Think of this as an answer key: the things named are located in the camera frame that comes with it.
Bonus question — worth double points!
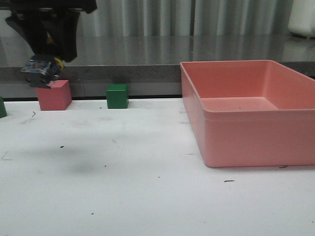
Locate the grey curtain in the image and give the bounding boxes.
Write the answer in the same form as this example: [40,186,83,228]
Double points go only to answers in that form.
[0,0,296,37]

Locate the grey stone counter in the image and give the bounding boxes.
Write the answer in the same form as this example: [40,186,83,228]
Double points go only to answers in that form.
[0,35,315,99]

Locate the pink cube block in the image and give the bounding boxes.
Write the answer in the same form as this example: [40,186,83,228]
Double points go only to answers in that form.
[35,80,72,111]

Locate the pink plastic bin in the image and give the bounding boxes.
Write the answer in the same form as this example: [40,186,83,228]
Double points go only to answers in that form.
[180,60,315,168]

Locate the green block at left edge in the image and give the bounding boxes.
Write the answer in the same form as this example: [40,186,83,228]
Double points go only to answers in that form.
[0,96,7,118]

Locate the white kitchen appliance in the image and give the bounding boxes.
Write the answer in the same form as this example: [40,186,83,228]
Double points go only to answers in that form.
[288,0,315,38]

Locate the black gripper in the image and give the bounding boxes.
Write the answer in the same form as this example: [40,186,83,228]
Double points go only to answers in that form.
[0,0,97,62]

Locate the green cube block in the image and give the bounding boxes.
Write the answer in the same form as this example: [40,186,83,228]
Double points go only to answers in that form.
[106,84,128,109]

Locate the yellow mushroom push button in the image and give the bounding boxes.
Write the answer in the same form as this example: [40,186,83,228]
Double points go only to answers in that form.
[20,55,64,89]

